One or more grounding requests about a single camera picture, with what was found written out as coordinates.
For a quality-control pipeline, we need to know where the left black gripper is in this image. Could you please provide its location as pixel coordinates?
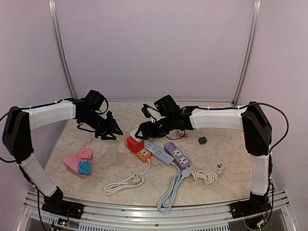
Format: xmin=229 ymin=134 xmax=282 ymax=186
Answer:
xmin=79 ymin=111 xmax=123 ymax=140

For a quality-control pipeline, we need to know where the orange power strip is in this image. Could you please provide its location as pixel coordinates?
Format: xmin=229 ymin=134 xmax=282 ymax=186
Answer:
xmin=124 ymin=139 xmax=151 ymax=163

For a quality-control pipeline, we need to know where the light blue power strip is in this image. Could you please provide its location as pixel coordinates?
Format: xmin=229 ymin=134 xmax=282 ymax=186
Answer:
xmin=144 ymin=141 xmax=174 ymax=166

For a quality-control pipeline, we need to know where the pink plug charger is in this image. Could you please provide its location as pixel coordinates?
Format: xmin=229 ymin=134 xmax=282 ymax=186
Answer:
xmin=176 ymin=129 xmax=189 ymax=138

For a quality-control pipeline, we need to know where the purple power strip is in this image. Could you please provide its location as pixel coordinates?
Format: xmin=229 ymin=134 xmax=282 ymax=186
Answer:
xmin=164 ymin=141 xmax=191 ymax=170

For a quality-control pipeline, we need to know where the dark blue plug charger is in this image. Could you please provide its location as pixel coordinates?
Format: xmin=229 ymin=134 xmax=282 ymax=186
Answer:
xmin=198 ymin=136 xmax=207 ymax=145

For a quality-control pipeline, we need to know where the white cube plug adapter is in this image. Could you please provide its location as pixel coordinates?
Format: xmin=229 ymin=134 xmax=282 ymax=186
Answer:
xmin=130 ymin=128 xmax=142 ymax=142

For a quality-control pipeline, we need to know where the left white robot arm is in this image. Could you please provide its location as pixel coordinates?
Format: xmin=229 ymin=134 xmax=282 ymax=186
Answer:
xmin=2 ymin=90 xmax=123 ymax=214

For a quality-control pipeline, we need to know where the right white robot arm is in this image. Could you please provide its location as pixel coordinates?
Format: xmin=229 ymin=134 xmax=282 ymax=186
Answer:
xmin=130 ymin=95 xmax=276 ymax=214

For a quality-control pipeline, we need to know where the red cube plug adapter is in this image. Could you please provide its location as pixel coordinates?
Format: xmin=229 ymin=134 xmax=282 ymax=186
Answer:
xmin=126 ymin=136 xmax=144 ymax=153

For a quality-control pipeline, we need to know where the pink square plug adapter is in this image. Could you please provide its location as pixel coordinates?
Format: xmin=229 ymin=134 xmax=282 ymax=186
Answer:
xmin=79 ymin=147 xmax=92 ymax=161

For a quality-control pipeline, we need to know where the blue square plug adapter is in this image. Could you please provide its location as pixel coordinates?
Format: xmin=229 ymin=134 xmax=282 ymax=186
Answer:
xmin=77 ymin=161 xmax=91 ymax=176

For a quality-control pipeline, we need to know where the pink triangular socket base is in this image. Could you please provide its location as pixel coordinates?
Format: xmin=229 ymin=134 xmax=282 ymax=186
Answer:
xmin=64 ymin=153 xmax=91 ymax=179

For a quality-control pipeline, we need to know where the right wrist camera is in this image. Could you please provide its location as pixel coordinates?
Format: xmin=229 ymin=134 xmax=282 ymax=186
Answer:
xmin=141 ymin=95 xmax=181 ymax=122

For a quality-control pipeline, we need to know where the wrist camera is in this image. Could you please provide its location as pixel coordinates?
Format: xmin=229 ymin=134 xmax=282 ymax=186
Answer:
xmin=85 ymin=90 xmax=109 ymax=115
xmin=141 ymin=95 xmax=181 ymax=122

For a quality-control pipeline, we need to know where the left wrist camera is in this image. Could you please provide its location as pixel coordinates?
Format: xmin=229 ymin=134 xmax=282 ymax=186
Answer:
xmin=85 ymin=90 xmax=109 ymax=115

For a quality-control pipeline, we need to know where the light blue power cable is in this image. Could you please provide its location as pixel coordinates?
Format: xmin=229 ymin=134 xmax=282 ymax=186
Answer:
xmin=156 ymin=163 xmax=191 ymax=213

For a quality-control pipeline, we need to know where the white knotted power cable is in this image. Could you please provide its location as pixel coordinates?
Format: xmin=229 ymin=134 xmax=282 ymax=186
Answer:
xmin=189 ymin=162 xmax=226 ymax=186

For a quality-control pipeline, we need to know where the aluminium front frame rail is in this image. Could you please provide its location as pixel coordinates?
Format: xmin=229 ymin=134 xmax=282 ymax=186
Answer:
xmin=14 ymin=191 xmax=299 ymax=231

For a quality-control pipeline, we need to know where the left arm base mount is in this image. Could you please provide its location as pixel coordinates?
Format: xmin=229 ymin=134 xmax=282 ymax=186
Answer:
xmin=42 ymin=193 xmax=84 ymax=219

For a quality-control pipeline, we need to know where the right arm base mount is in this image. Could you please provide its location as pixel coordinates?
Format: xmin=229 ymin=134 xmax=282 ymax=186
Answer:
xmin=230 ymin=192 xmax=271 ymax=218

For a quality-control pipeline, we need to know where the left aluminium corner post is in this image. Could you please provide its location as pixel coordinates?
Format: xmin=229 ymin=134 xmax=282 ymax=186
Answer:
xmin=48 ymin=0 xmax=77 ymax=98

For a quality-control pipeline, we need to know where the aluminium corner post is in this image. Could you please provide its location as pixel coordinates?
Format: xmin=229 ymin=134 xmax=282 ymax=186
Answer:
xmin=232 ymin=0 xmax=262 ymax=105
xmin=48 ymin=0 xmax=77 ymax=98

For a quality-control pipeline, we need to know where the right aluminium corner post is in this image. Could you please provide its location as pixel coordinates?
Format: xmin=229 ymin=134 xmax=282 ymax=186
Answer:
xmin=232 ymin=0 xmax=262 ymax=105

